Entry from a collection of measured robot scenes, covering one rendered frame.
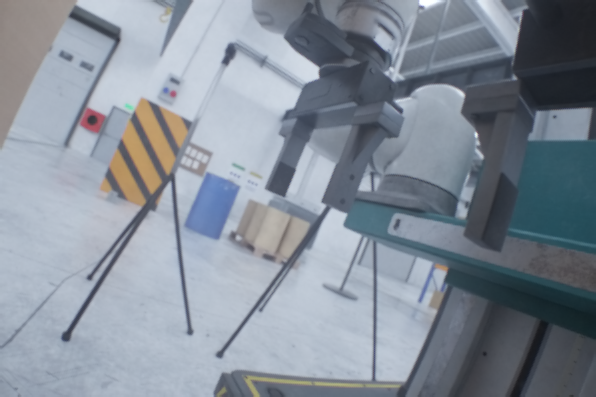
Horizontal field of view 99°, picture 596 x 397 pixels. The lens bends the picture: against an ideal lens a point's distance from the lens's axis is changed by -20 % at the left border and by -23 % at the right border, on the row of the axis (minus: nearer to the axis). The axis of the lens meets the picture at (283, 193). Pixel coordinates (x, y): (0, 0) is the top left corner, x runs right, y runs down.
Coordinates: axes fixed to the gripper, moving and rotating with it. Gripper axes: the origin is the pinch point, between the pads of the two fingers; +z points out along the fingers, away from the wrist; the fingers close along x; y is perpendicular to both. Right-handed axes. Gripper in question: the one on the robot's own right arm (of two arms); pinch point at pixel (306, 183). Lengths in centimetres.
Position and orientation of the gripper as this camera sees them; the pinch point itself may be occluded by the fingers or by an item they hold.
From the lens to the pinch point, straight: 35.6
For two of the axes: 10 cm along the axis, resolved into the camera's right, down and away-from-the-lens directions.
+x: -4.5, -1.0, 8.9
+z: -3.8, 9.2, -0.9
